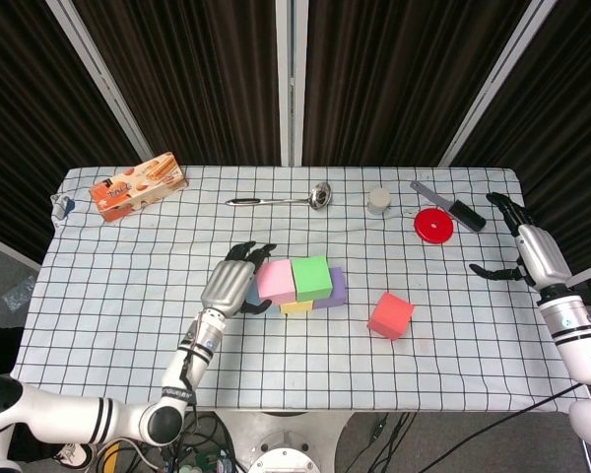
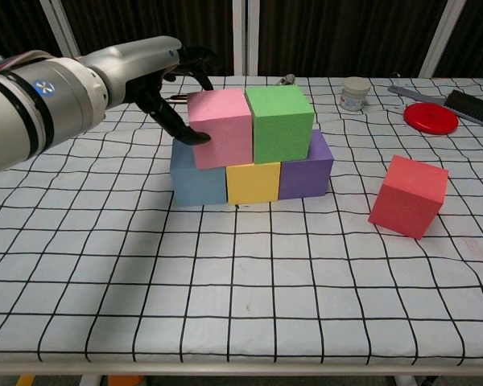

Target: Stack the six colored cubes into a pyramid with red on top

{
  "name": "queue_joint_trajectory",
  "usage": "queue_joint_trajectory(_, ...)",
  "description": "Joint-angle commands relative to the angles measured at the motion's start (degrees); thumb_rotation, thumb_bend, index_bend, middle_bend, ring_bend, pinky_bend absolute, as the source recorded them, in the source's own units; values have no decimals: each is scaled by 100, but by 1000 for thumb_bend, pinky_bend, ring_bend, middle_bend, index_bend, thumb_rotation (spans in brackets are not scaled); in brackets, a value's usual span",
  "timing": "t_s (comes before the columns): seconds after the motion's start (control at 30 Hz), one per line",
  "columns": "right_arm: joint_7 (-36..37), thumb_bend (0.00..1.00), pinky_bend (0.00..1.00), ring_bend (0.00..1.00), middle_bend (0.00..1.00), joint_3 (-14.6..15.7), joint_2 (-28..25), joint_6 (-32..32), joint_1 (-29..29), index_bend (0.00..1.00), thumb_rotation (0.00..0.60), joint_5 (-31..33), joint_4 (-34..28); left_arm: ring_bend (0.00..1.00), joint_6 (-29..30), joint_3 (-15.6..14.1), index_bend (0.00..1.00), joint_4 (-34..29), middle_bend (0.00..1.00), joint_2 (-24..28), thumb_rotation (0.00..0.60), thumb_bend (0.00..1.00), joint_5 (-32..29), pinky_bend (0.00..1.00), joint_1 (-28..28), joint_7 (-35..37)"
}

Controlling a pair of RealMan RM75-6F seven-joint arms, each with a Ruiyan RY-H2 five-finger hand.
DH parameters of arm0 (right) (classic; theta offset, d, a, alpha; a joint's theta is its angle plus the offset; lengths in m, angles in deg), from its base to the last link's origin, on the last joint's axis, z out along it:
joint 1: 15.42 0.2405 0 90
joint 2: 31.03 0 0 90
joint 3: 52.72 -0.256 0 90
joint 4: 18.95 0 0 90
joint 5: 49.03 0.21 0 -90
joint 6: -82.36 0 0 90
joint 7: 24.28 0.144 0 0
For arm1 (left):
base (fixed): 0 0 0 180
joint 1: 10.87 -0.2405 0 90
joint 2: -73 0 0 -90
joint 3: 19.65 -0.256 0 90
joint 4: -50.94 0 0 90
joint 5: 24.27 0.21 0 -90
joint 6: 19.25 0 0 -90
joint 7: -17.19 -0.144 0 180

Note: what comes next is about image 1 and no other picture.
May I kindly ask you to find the blue foam cube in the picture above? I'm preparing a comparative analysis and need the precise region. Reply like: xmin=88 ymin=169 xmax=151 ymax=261
xmin=245 ymin=284 xmax=282 ymax=316

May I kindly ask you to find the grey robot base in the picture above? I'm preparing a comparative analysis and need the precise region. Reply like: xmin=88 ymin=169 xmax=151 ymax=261
xmin=216 ymin=410 xmax=357 ymax=473

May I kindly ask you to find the green foam cube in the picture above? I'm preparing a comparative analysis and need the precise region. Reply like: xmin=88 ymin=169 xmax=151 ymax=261
xmin=291 ymin=254 xmax=334 ymax=303

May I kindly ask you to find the red round plastic lid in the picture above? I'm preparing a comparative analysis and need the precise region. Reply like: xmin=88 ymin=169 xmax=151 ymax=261
xmin=413 ymin=208 xmax=455 ymax=244

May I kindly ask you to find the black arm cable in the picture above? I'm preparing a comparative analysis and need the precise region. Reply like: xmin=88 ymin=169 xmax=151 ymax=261
xmin=423 ymin=381 xmax=588 ymax=473

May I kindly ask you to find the pink foam cube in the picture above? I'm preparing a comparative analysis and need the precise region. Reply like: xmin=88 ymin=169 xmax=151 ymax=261
xmin=255 ymin=258 xmax=297 ymax=305

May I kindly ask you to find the steel ladle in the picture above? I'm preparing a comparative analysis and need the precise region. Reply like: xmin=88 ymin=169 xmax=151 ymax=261
xmin=225 ymin=181 xmax=333 ymax=211

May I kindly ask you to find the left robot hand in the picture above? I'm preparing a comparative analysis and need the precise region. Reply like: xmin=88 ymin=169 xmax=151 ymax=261
xmin=199 ymin=240 xmax=278 ymax=319

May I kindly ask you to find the purple foam cube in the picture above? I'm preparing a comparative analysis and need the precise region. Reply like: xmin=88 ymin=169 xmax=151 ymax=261
xmin=312 ymin=266 xmax=349 ymax=310

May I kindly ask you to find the grey brush with black bristles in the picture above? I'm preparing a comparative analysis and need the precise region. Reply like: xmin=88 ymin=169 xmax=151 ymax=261
xmin=409 ymin=180 xmax=488 ymax=234

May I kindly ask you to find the white metal frame post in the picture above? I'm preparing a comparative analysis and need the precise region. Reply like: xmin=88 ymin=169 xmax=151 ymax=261
xmin=437 ymin=0 xmax=558 ymax=169
xmin=274 ymin=0 xmax=309 ymax=168
xmin=46 ymin=0 xmax=154 ymax=159

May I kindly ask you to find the clear plastic bag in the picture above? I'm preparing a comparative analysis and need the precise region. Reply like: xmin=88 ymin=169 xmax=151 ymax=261
xmin=2 ymin=274 xmax=38 ymax=312

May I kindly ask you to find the white black-grid tablecloth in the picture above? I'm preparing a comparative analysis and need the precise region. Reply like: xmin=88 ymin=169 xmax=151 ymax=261
xmin=10 ymin=166 xmax=591 ymax=413

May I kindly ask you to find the red foam cube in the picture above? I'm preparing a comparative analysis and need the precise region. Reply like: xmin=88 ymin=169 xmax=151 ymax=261
xmin=366 ymin=291 xmax=416 ymax=342

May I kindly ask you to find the yellow foam cube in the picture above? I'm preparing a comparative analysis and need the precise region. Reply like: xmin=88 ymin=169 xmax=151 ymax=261
xmin=279 ymin=299 xmax=315 ymax=316

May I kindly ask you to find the black pleated curtain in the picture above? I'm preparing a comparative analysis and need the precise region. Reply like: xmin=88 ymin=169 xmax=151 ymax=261
xmin=450 ymin=0 xmax=591 ymax=277
xmin=0 ymin=0 xmax=142 ymax=250
xmin=73 ymin=0 xmax=282 ymax=167
xmin=302 ymin=0 xmax=531 ymax=168

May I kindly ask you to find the black cable bundle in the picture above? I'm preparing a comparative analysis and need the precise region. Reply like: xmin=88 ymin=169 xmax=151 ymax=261
xmin=174 ymin=412 xmax=240 ymax=473

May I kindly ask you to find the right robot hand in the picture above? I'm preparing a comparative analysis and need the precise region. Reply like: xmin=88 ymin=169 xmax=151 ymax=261
xmin=469 ymin=191 xmax=572 ymax=292

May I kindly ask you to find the orange biscuit box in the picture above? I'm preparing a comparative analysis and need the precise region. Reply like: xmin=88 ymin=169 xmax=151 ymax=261
xmin=88 ymin=152 xmax=189 ymax=224

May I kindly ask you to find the small white jar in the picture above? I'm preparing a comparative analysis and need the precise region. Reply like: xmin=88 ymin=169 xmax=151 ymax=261
xmin=365 ymin=186 xmax=393 ymax=217

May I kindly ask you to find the white sneaker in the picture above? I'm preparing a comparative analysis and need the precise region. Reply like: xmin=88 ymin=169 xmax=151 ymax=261
xmin=52 ymin=441 xmax=98 ymax=470

